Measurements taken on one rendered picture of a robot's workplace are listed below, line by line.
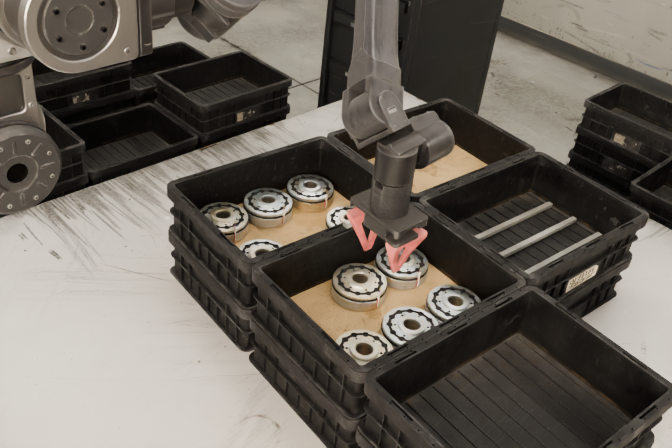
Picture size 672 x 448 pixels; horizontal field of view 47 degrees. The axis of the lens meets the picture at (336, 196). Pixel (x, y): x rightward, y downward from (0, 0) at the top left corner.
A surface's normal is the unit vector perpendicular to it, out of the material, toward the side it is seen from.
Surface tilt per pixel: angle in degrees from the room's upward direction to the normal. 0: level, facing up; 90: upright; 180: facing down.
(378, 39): 40
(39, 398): 0
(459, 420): 0
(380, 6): 44
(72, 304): 0
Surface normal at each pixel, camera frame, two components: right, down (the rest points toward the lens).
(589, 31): -0.72, 0.33
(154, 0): 0.70, 0.29
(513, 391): 0.10, -0.83
